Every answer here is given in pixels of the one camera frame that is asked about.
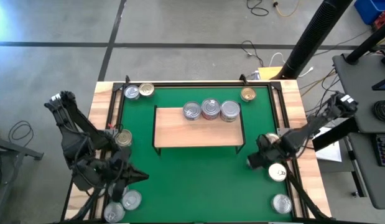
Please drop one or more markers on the blue plastic bin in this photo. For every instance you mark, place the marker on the blue plastic bin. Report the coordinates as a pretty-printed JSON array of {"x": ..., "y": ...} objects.
[{"x": 369, "y": 11}]

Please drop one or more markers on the black table frame rails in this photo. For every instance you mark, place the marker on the black table frame rails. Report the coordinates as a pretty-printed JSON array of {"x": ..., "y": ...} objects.
[{"x": 195, "y": 84}]

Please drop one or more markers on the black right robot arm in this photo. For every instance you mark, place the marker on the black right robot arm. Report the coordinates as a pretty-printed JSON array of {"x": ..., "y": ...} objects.
[{"x": 310, "y": 129}]

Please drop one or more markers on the gold-lid seafood can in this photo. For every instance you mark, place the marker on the gold-lid seafood can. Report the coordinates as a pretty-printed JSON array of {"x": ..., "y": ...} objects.
[
  {"x": 146, "y": 89},
  {"x": 248, "y": 94}
]

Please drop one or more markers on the white-lid blue-label can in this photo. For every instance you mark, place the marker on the white-lid blue-label can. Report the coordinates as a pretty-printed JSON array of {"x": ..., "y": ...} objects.
[{"x": 277, "y": 172}]

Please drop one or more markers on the white paper sheet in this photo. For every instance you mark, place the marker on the white paper sheet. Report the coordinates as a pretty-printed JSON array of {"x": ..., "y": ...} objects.
[{"x": 332, "y": 152}]

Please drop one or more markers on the clear plastic wrapper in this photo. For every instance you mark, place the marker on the clear plastic wrapper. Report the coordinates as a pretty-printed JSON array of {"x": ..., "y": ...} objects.
[{"x": 252, "y": 75}]

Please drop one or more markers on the blue-label gold-lid can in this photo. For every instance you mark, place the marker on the blue-label gold-lid can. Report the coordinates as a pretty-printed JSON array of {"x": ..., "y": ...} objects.
[{"x": 123, "y": 137}]

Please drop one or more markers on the cardboard box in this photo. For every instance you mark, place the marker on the cardboard box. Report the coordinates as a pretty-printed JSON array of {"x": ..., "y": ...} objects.
[{"x": 268, "y": 73}]

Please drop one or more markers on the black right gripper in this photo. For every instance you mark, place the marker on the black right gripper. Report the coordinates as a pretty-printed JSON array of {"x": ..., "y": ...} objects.
[{"x": 273, "y": 152}]

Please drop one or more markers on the black desk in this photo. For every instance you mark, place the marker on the black desk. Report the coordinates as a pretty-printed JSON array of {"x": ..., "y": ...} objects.
[{"x": 366, "y": 124}]

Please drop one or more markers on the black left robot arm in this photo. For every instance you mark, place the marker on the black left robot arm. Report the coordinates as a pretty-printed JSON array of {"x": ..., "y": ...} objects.
[{"x": 71, "y": 137}]

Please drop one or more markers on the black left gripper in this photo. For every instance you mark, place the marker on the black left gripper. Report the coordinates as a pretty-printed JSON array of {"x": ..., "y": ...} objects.
[{"x": 120, "y": 168}]

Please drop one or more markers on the red box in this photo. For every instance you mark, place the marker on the red box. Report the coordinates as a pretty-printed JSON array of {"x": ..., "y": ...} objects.
[{"x": 384, "y": 21}]

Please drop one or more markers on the black frame clamp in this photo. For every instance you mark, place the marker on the black frame clamp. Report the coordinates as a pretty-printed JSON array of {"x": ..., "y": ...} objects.
[
  {"x": 127, "y": 80},
  {"x": 243, "y": 79}
]

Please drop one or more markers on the grey stand leg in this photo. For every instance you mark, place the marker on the grey stand leg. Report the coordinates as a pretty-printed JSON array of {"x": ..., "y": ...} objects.
[{"x": 18, "y": 149}]

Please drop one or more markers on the black rig strut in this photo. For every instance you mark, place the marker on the black rig strut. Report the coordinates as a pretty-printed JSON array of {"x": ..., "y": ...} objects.
[
  {"x": 301, "y": 193},
  {"x": 86, "y": 208}
]

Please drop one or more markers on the green table mat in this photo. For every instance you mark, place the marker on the green table mat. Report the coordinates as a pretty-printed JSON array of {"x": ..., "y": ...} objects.
[{"x": 195, "y": 180}]

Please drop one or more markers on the black tablet screen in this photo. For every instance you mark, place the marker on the black tablet screen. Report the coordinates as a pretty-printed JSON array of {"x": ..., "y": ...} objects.
[{"x": 383, "y": 85}]

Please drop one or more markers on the red-label silver-lid can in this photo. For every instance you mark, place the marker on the red-label silver-lid can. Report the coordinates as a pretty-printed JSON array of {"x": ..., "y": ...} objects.
[{"x": 211, "y": 108}]

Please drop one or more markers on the blue-label silver-lid can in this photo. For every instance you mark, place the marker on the blue-label silver-lid can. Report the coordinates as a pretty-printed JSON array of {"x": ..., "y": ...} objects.
[
  {"x": 192, "y": 109},
  {"x": 281, "y": 203}
]

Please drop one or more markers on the green albacore tuna can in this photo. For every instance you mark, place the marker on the green albacore tuna can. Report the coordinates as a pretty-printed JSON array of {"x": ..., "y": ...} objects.
[{"x": 272, "y": 137}]

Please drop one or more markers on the black corrugated column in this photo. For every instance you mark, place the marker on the black corrugated column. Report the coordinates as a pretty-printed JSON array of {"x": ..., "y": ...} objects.
[{"x": 316, "y": 37}]

